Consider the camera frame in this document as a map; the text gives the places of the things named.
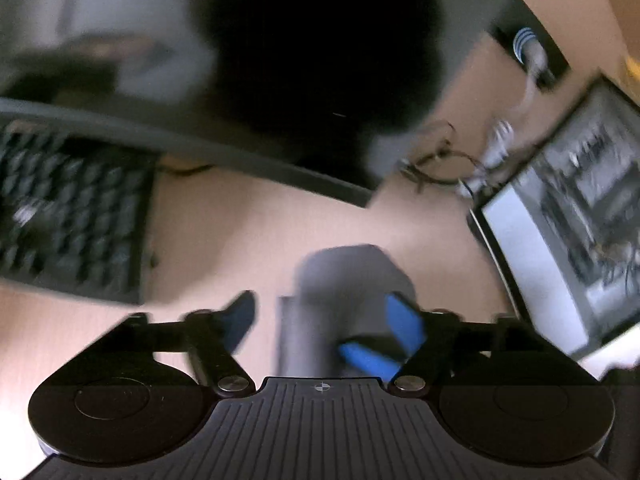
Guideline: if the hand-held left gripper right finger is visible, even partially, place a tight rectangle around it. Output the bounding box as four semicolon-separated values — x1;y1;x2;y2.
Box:
385;292;538;396

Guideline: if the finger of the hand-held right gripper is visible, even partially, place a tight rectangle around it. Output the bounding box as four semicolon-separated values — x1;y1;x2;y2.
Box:
337;332;408;378

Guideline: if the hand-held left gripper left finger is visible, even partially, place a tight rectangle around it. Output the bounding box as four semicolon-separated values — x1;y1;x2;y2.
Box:
107;290;258;396

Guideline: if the dark grey garment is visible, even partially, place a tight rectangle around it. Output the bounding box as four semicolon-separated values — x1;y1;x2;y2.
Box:
277;244;418;378

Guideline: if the black keyboard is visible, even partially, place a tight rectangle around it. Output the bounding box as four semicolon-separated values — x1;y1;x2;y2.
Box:
0;127;157;306

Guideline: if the black curved monitor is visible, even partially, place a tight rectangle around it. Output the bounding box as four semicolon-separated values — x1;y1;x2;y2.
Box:
0;0;521;208

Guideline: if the black power strip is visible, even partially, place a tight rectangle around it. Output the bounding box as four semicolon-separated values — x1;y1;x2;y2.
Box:
490;2;571;93

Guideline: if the black cable bundle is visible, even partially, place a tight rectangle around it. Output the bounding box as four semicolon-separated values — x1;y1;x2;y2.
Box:
399;120;487;192

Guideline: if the coiled white cable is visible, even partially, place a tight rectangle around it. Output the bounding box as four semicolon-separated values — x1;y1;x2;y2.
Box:
456;119;517;197

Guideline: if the white plugged cable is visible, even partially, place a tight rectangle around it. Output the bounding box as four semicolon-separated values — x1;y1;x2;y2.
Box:
512;42;551;111

